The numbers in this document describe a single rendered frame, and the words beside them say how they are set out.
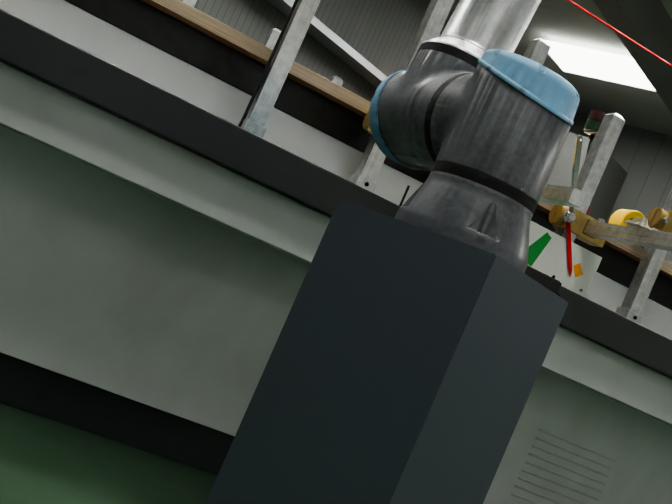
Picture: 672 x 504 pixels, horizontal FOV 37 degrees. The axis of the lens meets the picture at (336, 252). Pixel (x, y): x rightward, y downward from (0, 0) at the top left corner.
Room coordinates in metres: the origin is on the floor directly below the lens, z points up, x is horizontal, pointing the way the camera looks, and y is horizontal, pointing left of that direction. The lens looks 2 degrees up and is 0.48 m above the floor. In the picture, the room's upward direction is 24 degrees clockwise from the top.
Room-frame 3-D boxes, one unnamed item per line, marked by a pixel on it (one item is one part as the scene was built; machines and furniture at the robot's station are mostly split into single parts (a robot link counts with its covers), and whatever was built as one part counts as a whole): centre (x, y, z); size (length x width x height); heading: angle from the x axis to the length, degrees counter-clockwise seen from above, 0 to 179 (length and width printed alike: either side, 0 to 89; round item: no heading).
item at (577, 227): (2.24, -0.48, 0.84); 0.14 x 0.06 x 0.05; 112
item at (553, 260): (2.19, -0.44, 0.75); 0.26 x 0.01 x 0.10; 112
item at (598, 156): (2.23, -0.46, 0.87); 0.04 x 0.04 x 0.48; 22
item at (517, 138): (1.36, -0.14, 0.79); 0.17 x 0.15 x 0.18; 31
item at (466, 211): (1.35, -0.15, 0.65); 0.19 x 0.19 x 0.10
